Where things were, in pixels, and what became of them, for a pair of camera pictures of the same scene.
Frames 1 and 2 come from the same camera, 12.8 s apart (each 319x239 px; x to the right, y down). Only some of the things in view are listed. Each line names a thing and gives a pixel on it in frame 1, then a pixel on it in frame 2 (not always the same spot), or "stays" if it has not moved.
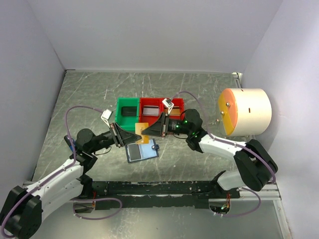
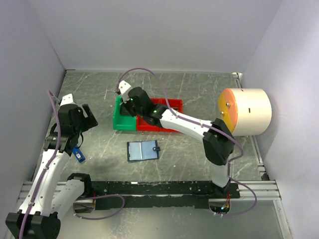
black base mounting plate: x=157 y=194 stays
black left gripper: x=123 y=137 → x=88 y=122
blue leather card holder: x=137 y=152 stays
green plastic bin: x=127 y=113 stays
